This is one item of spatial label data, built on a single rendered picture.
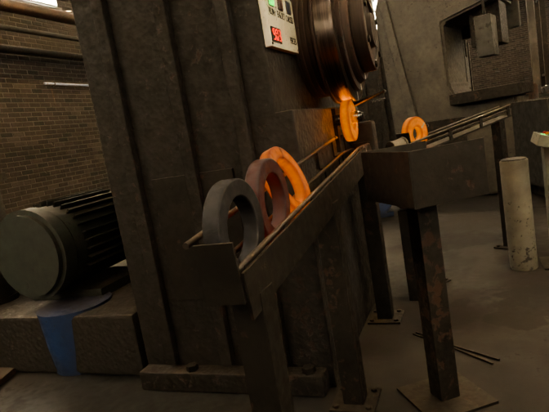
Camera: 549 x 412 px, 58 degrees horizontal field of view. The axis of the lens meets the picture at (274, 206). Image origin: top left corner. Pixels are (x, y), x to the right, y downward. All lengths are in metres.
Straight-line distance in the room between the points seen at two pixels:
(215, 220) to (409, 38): 3.96
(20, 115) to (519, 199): 7.70
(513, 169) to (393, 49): 2.43
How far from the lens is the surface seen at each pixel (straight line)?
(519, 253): 2.57
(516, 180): 2.50
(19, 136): 8.83
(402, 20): 4.70
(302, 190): 1.28
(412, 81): 4.63
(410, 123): 2.34
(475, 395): 1.59
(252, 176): 1.00
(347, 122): 1.85
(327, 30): 1.72
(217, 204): 0.83
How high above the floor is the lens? 0.81
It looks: 8 degrees down
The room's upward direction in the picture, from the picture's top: 10 degrees counter-clockwise
